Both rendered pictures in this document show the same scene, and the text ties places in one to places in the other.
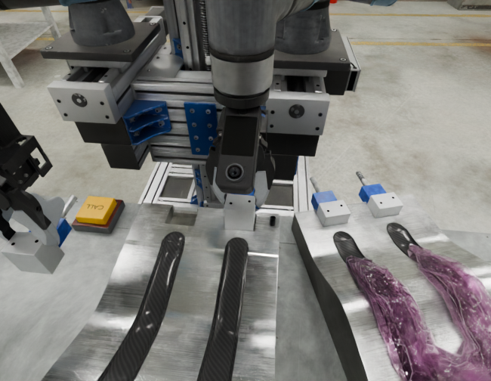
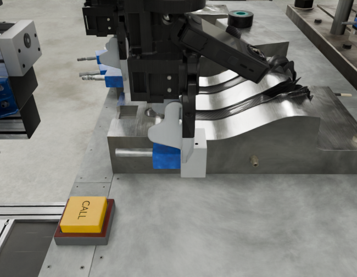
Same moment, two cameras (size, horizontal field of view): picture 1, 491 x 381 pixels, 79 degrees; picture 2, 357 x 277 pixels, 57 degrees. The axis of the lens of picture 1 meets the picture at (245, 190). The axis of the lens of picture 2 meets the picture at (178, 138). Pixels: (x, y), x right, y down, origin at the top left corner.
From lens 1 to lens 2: 0.75 m
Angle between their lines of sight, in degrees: 69
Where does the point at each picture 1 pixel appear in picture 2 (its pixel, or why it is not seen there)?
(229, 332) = (215, 89)
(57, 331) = (228, 209)
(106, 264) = (156, 198)
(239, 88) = not seen: outside the picture
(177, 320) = (215, 104)
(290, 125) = (29, 56)
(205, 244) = not seen: hidden behind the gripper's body
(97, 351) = (250, 115)
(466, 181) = not seen: hidden behind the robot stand
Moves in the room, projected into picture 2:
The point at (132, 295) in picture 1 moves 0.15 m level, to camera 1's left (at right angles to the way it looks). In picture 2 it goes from (204, 125) to (220, 178)
